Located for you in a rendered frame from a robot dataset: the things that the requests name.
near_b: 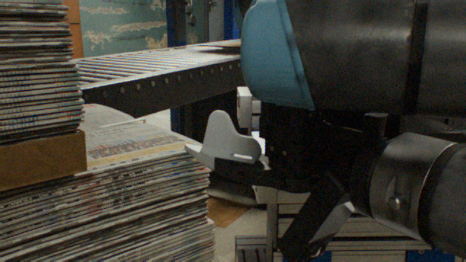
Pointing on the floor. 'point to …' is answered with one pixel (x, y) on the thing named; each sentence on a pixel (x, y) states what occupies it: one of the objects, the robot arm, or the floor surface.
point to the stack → (114, 201)
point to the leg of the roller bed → (191, 121)
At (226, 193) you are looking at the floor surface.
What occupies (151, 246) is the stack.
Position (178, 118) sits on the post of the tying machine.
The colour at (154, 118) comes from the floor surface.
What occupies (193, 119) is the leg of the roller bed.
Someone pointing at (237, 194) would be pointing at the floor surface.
